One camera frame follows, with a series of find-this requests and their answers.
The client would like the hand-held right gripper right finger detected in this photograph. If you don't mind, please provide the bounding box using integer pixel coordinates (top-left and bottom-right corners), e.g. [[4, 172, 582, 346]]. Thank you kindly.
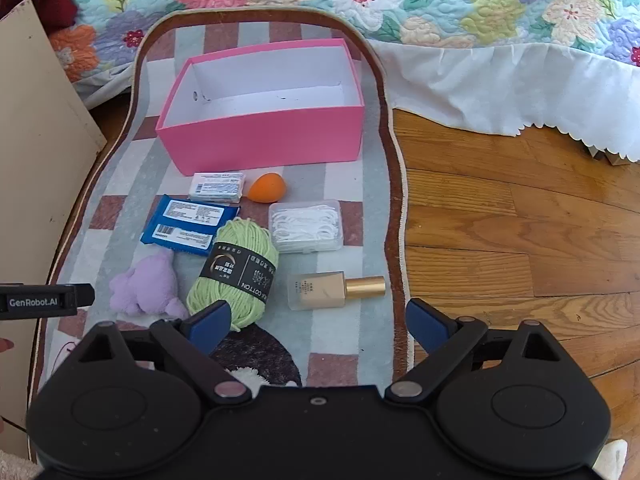
[[385, 298, 563, 405]]

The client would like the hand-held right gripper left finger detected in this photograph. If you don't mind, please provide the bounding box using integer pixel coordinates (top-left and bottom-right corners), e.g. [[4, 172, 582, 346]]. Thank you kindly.
[[75, 300, 252, 407]]

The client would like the green yarn ball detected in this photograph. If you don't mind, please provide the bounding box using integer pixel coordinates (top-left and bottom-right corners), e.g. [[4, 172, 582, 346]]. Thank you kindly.
[[186, 217, 280, 332]]

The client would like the foundation bottle with gold cap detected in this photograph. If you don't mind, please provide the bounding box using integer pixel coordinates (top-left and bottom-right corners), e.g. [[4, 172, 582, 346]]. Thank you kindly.
[[287, 270, 387, 311]]

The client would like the clear floss pick box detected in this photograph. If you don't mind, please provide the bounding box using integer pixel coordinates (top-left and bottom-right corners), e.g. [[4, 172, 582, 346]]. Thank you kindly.
[[268, 198, 345, 254]]

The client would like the pink cardboard box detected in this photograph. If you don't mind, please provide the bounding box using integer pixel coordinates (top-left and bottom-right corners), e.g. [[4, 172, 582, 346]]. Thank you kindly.
[[155, 38, 365, 177]]

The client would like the purple plush toy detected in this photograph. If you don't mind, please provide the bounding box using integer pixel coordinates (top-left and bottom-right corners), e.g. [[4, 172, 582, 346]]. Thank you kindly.
[[108, 249, 190, 320]]

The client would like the checkered floor rug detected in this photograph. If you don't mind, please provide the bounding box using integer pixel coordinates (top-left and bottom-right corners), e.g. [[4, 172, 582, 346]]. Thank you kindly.
[[27, 9, 416, 461]]

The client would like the blue wipes packet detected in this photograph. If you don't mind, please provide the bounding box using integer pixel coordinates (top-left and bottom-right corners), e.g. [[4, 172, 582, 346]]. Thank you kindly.
[[139, 194, 242, 256]]

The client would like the white tissue packet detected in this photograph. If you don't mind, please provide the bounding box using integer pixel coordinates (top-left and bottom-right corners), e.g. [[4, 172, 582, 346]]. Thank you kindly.
[[191, 171, 247, 205]]

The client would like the orange makeup sponge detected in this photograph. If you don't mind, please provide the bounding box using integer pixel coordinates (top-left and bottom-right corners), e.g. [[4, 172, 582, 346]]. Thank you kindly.
[[247, 172, 289, 205]]

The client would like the beige wooden board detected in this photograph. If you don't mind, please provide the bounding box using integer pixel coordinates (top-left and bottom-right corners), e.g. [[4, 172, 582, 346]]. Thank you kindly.
[[0, 0, 107, 456]]

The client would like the floral quilt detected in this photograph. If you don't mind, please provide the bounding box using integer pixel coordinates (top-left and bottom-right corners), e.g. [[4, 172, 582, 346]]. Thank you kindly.
[[50, 0, 640, 98]]

